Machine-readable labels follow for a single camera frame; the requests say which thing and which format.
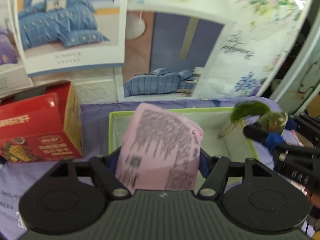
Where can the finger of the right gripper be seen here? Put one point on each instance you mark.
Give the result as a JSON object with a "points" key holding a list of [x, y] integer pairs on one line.
{"points": [[269, 140], [306, 126]]}

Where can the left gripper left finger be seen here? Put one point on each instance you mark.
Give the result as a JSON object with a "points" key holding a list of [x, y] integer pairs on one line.
{"points": [[104, 169]]}

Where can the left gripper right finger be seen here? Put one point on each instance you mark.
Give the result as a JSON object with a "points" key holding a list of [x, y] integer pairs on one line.
{"points": [[215, 172]]}

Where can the pink tissue packet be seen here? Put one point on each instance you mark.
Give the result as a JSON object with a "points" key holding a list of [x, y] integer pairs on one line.
{"points": [[160, 151]]}

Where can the green cardboard box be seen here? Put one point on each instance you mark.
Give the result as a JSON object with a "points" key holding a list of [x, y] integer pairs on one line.
{"points": [[221, 138]]}

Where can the red cracker box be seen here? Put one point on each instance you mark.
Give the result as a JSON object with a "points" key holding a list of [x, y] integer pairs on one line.
{"points": [[41, 124]]}

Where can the purple floral tablecloth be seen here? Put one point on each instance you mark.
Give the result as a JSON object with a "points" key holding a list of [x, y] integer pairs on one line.
{"points": [[58, 200]]}

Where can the floral plastic bag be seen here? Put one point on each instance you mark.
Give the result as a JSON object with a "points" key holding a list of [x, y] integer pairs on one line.
{"points": [[255, 37]]}

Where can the dark blue bedroom poster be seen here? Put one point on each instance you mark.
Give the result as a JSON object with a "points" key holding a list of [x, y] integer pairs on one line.
{"points": [[165, 55]]}

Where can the purple bedding poster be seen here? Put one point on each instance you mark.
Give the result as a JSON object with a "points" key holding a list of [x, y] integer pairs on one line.
{"points": [[13, 75]]}

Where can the blue bedding poster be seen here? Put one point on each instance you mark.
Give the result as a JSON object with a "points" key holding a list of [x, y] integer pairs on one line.
{"points": [[65, 35]]}

